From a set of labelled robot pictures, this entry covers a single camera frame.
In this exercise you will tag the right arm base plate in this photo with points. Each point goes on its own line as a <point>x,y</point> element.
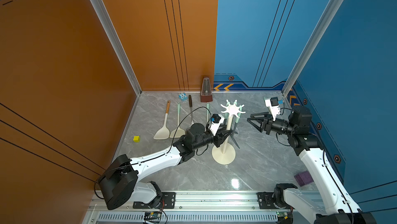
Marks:
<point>266,200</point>

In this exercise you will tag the grey ladle mint handle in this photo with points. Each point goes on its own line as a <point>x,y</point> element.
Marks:
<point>235,131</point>

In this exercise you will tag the left green circuit board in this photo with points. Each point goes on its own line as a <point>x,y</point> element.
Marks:
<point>152,217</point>

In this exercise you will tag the green circuit board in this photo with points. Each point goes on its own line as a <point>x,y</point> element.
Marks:
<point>285,218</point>
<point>152,217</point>

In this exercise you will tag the dark red metronome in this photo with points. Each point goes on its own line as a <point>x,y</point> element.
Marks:
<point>206,91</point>

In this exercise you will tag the dark metal trowel spatula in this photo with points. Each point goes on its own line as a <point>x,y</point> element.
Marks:
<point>191,109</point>

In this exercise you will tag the small yellow cube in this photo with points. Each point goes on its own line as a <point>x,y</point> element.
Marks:
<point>136,139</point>

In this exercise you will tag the right green circuit board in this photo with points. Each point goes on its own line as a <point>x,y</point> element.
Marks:
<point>285,218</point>

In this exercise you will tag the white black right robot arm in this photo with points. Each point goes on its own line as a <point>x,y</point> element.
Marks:
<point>339,206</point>

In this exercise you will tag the purple block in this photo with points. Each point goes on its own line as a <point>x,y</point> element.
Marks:
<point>304,178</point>

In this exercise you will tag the aluminium rail frame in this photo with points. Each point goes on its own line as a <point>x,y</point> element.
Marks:
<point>196,206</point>

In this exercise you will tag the small blue toy cube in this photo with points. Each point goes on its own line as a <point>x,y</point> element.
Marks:
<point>183,96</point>

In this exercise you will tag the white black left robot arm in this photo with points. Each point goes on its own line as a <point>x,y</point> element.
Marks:
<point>121,182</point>

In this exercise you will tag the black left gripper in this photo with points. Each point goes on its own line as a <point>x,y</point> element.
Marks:
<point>217,137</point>

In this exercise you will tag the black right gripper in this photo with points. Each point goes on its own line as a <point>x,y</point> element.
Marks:
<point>266,123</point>

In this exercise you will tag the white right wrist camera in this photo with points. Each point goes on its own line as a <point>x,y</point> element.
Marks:
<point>273,105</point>

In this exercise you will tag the cream utensil rack stand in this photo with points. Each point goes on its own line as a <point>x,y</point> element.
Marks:
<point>223,152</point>

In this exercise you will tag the cream spatula mint handle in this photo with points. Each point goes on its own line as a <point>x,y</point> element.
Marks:
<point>178,132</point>

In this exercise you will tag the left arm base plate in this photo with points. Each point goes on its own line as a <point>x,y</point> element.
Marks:
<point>165,200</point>

